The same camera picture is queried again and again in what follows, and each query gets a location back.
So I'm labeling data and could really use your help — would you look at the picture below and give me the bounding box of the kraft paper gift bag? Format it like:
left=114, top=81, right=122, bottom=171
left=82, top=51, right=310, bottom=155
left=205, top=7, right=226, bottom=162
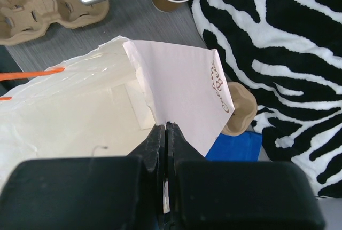
left=1, top=36, right=235, bottom=185

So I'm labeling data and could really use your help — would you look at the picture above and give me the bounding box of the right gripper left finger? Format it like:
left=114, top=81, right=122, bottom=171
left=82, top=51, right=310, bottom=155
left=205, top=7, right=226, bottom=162
left=1, top=126, right=165, bottom=229

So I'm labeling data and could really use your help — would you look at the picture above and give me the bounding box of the zebra print pillow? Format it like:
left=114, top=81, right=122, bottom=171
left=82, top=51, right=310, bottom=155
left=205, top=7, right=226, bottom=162
left=189, top=0, right=341, bottom=198

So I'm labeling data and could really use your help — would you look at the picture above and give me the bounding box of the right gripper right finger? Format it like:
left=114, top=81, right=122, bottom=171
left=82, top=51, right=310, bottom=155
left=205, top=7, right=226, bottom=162
left=165, top=123, right=325, bottom=229

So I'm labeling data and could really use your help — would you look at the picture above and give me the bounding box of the cardboard cup carrier tray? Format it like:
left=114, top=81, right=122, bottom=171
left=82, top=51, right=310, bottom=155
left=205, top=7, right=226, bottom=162
left=221, top=82, right=258, bottom=137

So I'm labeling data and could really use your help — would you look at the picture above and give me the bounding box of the blue cloth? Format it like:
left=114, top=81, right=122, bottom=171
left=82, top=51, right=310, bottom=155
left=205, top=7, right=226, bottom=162
left=205, top=131, right=262, bottom=162

